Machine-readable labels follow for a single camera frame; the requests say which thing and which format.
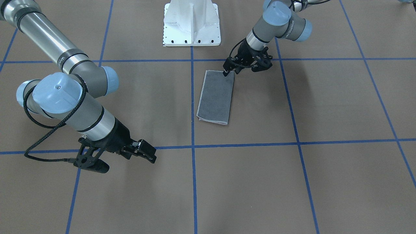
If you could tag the pink and grey towel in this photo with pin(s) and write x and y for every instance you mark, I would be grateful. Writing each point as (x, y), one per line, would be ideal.
(216, 96)

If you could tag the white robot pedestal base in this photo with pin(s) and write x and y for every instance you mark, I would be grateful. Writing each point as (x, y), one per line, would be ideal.
(191, 23)

